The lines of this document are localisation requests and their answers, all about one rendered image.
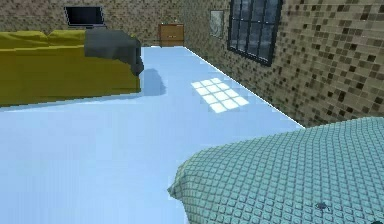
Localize yellow sofa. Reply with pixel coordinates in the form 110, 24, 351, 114
0, 29, 142, 108

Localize dark grey blanket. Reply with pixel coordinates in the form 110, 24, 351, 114
83, 27, 145, 76

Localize black framed window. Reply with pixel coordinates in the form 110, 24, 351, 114
226, 0, 284, 68

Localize black television set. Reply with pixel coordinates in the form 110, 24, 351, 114
63, 5, 107, 28

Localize teal quilted bed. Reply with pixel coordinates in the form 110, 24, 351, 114
167, 116, 384, 224

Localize grey framed wall picture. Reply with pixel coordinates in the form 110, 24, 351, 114
209, 9, 225, 40

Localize brown wooden chest of drawers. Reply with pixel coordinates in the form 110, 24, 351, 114
157, 22, 186, 48

